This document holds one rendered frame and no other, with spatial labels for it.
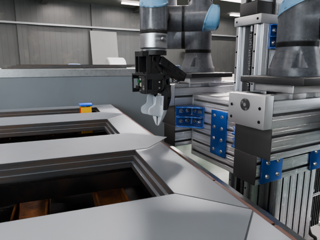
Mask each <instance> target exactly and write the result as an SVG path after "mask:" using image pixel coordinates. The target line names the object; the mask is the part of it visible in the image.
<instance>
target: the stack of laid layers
mask: <svg viewBox="0 0 320 240"><path fill-rule="evenodd" d="M72 113H80V109H79V108H78V109H59V110H32V111H13V112H0V118H4V117H21V116H38V115H55V114H72ZM91 130H105V131H106V133H107V134H108V135H111V134H120V133H119V132H118V131H117V130H116V129H115V128H114V127H113V125H112V124H111V123H110V122H109V121H108V120H107V119H103V120H82V121H67V122H53V123H38V124H23V125H9V126H0V138H5V137H17V136H29V135H42V134H54V133H67V132H79V131H91ZM130 167H132V169H133V170H134V172H135V173H136V174H137V176H138V177H139V179H140V180H141V182H142V183H143V184H144V186H145V187H146V189H147V190H148V191H149V193H150V194H151V196H152V197H157V196H163V195H169V194H174V193H173V192H172V191H171V189H170V188H169V187H168V186H167V185H166V184H165V183H164V182H163V181H162V179H161V178H160V177H159V176H158V175H157V174H156V173H155V172H154V171H153V169H152V168H151V167H150V166H149V165H148V164H147V163H146V162H145V161H144V159H143V158H142V157H141V156H140V155H139V154H138V153H137V152H136V151H135V150H127V151H119V152H110V153H102V154H92V155H84V156H75V157H65V158H56V159H48V160H35V161H26V162H17V163H8V164H0V184H2V183H10V182H17V181H25V180H35V179H43V178H51V177H58V176H66V175H73V174H81V173H89V172H97V171H104V170H114V169H122V168H130Z"/></svg>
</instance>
